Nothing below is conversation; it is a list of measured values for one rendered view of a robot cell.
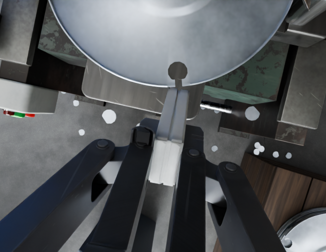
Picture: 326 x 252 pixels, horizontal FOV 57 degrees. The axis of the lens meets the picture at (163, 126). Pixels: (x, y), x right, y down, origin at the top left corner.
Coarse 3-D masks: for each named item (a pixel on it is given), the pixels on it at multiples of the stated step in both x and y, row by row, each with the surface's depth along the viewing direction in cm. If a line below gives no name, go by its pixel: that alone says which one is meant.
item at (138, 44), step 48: (48, 0) 34; (96, 0) 35; (144, 0) 34; (192, 0) 34; (240, 0) 34; (288, 0) 34; (96, 48) 35; (144, 48) 35; (192, 48) 34; (240, 48) 34
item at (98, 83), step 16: (96, 64) 35; (176, 64) 35; (96, 80) 35; (112, 80) 35; (128, 80) 35; (176, 80) 35; (96, 96) 35; (112, 96) 35; (128, 96) 35; (144, 96) 35; (160, 96) 35; (192, 96) 35; (160, 112) 35; (192, 112) 35
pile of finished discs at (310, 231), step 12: (300, 216) 75; (312, 216) 72; (324, 216) 73; (288, 228) 75; (300, 228) 73; (312, 228) 73; (324, 228) 73; (288, 240) 74; (300, 240) 73; (312, 240) 73; (324, 240) 73
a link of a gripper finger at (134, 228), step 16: (144, 128) 15; (144, 144) 15; (128, 160) 14; (144, 160) 14; (128, 176) 13; (144, 176) 13; (112, 192) 12; (128, 192) 12; (144, 192) 15; (112, 208) 11; (128, 208) 11; (112, 224) 11; (128, 224) 11; (96, 240) 10; (112, 240) 10; (128, 240) 10
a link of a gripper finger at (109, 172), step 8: (144, 120) 18; (152, 120) 18; (152, 128) 18; (120, 152) 15; (152, 152) 16; (112, 160) 14; (120, 160) 15; (104, 168) 15; (112, 168) 15; (96, 176) 15; (104, 176) 15; (112, 176) 15
